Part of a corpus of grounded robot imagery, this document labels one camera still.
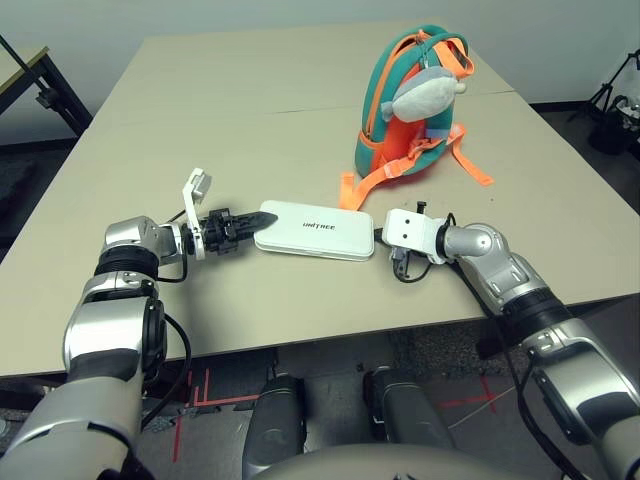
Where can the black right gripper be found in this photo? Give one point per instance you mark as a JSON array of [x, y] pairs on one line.
[[379, 236]]

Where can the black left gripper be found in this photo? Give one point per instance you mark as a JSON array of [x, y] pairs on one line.
[[220, 232]]

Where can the white Unitree pencil case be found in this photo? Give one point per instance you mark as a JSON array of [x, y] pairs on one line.
[[315, 230]]

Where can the grey white plush toy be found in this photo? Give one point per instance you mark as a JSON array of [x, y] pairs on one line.
[[422, 97]]

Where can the teal and orange backpack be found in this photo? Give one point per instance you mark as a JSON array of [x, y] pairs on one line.
[[382, 85]]

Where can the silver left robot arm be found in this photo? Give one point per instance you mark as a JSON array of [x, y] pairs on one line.
[[115, 320]]

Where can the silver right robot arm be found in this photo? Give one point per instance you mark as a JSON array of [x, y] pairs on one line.
[[500, 270]]

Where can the dark robot right leg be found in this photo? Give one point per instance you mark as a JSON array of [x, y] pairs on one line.
[[405, 415]]

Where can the dark robot leg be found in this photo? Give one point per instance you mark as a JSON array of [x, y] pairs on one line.
[[405, 415], [275, 420]]

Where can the dark robot left leg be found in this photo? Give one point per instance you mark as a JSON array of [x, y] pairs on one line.
[[275, 420]]

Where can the black bag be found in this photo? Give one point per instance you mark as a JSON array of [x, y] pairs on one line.
[[612, 135]]

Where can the grey robot torso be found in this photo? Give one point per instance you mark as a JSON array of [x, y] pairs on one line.
[[375, 465]]

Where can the black tripod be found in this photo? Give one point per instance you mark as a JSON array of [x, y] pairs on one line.
[[607, 87]]

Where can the thin black rod with clamp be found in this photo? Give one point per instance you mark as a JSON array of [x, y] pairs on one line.
[[22, 65]]

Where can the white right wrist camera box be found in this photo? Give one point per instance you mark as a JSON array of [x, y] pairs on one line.
[[410, 232]]

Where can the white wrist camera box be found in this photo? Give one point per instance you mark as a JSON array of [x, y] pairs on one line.
[[410, 232], [192, 220]]

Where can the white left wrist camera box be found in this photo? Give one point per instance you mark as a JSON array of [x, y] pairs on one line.
[[192, 220]]

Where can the beige side table black frame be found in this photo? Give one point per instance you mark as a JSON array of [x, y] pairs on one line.
[[20, 65]]

